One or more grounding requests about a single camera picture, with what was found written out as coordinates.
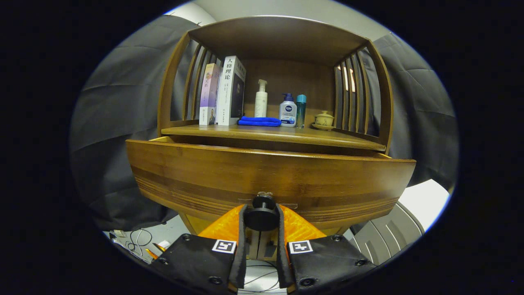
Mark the grey ridged object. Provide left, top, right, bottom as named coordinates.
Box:
left=343, top=201, right=425, bottom=266

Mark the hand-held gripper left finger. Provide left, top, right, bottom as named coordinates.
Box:
left=149, top=204, right=249, bottom=295

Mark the wooden drawer with black knob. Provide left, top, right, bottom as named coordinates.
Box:
left=125, top=136, right=417, bottom=234

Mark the blue folded cloth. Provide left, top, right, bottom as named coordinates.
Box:
left=238, top=116, right=282, bottom=127

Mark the white bottle with blue cap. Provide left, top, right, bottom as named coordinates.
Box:
left=279, top=93, right=298, bottom=127

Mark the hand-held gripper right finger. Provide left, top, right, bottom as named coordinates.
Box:
left=275, top=204, right=377, bottom=295

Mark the brown wooden cabinet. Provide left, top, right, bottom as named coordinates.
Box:
left=158, top=16, right=394, bottom=261

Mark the beige lidded teacup with saucer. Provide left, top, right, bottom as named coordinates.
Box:
left=312, top=110, right=335, bottom=131

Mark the purple book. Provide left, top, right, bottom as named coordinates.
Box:
left=199, top=63, right=221, bottom=126

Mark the teal bottle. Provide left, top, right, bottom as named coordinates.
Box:
left=296, top=94, right=307, bottom=129

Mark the thick white book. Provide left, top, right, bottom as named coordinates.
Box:
left=216, top=56, right=247, bottom=126

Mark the wooden countertop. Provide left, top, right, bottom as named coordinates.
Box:
left=161, top=119, right=386, bottom=152

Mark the white table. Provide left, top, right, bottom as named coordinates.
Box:
left=397, top=179, right=451, bottom=232

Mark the white pump bottle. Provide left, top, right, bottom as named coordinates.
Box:
left=254, top=79, right=269, bottom=118

